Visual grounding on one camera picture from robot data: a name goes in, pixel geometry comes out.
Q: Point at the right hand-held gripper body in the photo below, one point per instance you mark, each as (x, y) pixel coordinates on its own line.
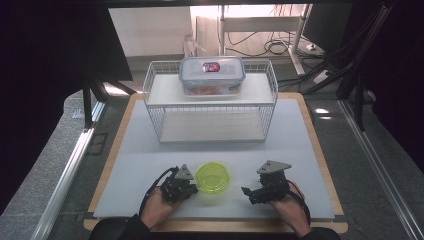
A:
(275, 183)

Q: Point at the aluminium rail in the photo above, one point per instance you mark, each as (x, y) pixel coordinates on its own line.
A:
(380, 166)
(63, 180)

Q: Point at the dark curtain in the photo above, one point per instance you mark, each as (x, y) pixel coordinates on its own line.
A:
(400, 83)
(50, 83)

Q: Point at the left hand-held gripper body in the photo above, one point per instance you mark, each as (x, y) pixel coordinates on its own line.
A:
(176, 188)

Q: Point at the person's left hand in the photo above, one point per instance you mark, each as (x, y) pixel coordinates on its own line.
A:
(156, 210)

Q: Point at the black metal stand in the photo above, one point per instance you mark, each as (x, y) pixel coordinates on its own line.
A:
(358, 100)
(88, 103)

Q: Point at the clear rectangular container blue-rimmed lid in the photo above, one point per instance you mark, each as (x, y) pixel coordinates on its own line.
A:
(212, 76)

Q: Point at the person's right hand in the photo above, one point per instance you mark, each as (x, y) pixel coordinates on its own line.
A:
(293, 210)

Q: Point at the dark monitor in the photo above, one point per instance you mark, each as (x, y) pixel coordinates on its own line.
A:
(326, 26)

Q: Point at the white desk frame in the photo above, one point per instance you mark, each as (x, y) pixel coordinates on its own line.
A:
(263, 24)

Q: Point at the round container with green lid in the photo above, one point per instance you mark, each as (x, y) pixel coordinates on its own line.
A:
(212, 177)

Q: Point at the white power strip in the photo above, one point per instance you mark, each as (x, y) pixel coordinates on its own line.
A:
(321, 76)

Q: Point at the white table mat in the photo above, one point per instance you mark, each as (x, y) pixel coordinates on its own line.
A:
(213, 151)

